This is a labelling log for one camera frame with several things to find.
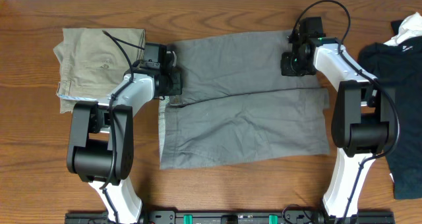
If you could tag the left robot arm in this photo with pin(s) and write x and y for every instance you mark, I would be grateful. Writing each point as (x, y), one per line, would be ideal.
(101, 142)

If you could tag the grey shorts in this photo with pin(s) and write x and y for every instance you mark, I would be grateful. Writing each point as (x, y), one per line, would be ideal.
(237, 107)

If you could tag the white garment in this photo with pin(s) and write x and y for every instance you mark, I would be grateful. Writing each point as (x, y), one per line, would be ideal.
(406, 29)

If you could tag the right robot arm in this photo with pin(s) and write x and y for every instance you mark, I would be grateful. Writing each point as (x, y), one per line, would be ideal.
(365, 123)

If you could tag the black t-shirt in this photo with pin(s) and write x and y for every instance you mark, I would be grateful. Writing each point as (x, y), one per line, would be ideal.
(399, 63)

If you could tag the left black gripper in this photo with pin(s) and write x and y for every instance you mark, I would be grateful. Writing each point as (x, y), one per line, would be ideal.
(177, 89)

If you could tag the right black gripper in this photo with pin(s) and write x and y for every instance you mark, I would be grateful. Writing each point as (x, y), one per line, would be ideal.
(286, 70)

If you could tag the folded khaki shorts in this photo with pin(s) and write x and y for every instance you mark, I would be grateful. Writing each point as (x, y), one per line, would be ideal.
(93, 61)

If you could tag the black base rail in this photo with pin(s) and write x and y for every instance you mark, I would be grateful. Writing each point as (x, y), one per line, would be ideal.
(289, 216)

